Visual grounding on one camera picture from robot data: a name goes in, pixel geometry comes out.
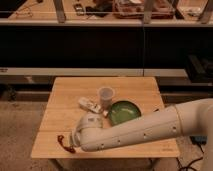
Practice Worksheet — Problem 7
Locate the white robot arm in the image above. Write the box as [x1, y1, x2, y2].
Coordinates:
[70, 98, 213, 171]

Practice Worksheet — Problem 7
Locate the green ceramic bowl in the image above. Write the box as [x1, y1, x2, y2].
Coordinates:
[108, 101, 141, 126]

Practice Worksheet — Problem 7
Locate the wooden table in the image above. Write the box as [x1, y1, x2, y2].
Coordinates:
[31, 77, 179, 159]

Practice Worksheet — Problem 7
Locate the translucent plastic cup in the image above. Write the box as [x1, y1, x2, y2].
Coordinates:
[98, 87, 115, 109]

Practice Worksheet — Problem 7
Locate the red tray on shelf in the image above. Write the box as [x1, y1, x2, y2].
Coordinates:
[113, 0, 175, 19]

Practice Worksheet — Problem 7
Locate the metal shelf rack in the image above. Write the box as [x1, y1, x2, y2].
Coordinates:
[0, 0, 213, 27]

